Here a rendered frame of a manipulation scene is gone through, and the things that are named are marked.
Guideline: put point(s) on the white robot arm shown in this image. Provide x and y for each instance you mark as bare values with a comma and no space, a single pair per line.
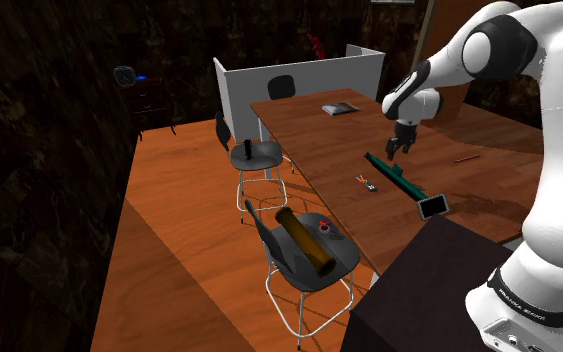
559,146

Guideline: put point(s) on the small red white object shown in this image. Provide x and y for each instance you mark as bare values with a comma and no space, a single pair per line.
324,227

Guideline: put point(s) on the green long tool black head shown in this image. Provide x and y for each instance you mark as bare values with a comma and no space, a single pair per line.
389,168

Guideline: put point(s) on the brown wooden table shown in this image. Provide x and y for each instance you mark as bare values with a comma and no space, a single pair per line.
320,141

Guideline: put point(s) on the black chair white legs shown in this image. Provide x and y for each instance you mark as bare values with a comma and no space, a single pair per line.
263,156
281,87
305,282

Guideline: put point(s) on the dark chest of drawers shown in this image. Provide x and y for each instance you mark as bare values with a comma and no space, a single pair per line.
147,100

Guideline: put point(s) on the small red black key fob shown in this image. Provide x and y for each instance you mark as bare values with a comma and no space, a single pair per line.
367,184

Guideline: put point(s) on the grey book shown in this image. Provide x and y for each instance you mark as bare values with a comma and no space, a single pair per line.
339,108

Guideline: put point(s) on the brown cylinder tube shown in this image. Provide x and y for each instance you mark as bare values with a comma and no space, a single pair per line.
305,241

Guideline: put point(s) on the red pencil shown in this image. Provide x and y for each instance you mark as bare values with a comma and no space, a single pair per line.
466,158

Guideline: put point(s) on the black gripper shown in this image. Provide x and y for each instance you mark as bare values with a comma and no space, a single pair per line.
405,130

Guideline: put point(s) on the white partition screen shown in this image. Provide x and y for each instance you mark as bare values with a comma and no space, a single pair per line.
310,77

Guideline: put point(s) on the red branching figure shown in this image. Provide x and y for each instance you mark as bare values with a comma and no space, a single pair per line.
316,46

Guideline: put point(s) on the dark robot stand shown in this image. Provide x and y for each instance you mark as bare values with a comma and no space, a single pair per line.
422,287

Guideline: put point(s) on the brown door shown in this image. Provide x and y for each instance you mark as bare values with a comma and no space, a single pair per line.
441,29

